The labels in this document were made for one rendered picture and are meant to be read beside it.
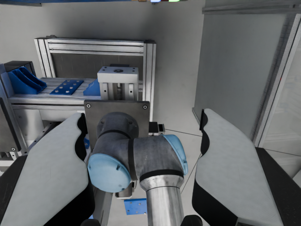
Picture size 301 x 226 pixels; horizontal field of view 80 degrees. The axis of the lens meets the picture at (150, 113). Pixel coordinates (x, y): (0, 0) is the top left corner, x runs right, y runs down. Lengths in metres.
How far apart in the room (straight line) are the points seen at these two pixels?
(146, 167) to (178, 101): 1.36
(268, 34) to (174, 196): 0.66
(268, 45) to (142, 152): 0.61
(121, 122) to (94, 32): 1.15
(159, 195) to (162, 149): 0.11
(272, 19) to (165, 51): 0.96
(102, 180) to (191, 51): 1.37
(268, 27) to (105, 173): 0.75
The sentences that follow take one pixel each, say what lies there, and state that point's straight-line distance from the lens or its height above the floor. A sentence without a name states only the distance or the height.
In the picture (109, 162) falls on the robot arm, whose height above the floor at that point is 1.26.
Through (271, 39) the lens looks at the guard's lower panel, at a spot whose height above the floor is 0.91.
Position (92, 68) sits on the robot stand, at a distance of 1.49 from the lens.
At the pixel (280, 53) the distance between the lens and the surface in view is 0.77.
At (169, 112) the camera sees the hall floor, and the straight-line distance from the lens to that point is 1.83.
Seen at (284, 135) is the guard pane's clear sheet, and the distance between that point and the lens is 0.77.
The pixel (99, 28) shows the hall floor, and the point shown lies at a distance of 1.63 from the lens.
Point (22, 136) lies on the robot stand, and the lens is 0.95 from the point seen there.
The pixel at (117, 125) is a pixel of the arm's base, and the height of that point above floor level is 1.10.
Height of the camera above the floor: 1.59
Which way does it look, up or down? 61 degrees down
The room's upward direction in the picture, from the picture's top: 176 degrees clockwise
